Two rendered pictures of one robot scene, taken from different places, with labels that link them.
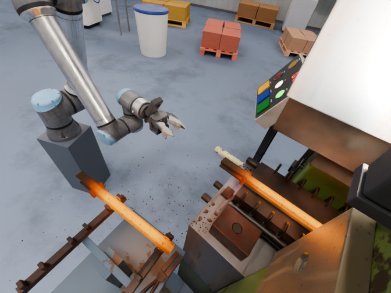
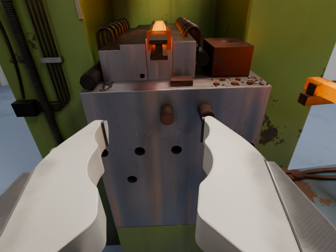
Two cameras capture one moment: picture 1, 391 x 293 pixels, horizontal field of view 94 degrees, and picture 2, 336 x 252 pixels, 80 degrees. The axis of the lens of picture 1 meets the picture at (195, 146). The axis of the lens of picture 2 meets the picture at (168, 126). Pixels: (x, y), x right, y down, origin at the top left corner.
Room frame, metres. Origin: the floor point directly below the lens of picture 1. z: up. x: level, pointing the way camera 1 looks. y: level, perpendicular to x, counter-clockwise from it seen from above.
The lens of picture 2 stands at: (0.60, 0.17, 1.06)
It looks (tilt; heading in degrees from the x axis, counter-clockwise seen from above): 31 degrees down; 235
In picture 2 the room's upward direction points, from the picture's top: 2 degrees counter-clockwise
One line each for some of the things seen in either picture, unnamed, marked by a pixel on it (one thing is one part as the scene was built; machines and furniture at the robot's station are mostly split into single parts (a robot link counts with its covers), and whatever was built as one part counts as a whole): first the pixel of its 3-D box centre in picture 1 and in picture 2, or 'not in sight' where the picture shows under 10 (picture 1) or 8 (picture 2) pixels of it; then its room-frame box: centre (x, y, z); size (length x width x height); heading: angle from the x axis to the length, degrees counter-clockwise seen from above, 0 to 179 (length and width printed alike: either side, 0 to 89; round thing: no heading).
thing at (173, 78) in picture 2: (227, 192); (181, 80); (0.35, -0.14, 0.92); 0.04 x 0.03 x 0.01; 144
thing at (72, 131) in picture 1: (61, 125); not in sight; (0.79, 0.86, 0.65); 0.19 x 0.19 x 0.10
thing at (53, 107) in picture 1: (53, 107); not in sight; (0.80, 0.86, 0.79); 0.17 x 0.15 x 0.18; 153
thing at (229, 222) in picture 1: (234, 231); (224, 56); (0.20, -0.16, 0.95); 0.12 x 0.09 x 0.07; 56
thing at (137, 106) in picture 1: (142, 109); not in sight; (0.67, 0.27, 0.98); 0.10 x 0.05 x 0.09; 146
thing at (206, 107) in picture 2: (206, 198); (205, 113); (0.34, -0.08, 0.87); 0.04 x 0.03 x 0.03; 56
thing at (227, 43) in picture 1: (221, 38); not in sight; (4.73, -0.18, 0.22); 1.28 x 0.91 x 0.44; 172
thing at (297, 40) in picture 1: (299, 42); not in sight; (5.47, -2.20, 0.20); 1.15 x 0.85 x 0.40; 171
